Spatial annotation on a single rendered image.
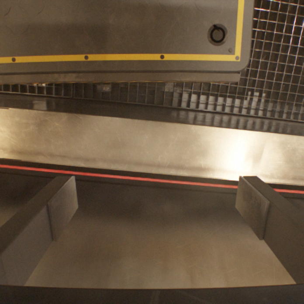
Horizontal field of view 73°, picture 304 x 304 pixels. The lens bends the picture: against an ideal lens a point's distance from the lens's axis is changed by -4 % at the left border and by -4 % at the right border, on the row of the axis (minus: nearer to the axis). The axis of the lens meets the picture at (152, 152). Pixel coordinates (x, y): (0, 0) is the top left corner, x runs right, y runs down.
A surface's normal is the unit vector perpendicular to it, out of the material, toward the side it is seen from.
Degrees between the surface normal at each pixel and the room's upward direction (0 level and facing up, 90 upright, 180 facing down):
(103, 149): 1
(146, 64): 0
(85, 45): 0
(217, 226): 75
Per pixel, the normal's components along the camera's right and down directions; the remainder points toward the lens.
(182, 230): 0.09, -0.83
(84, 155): 0.03, 0.26
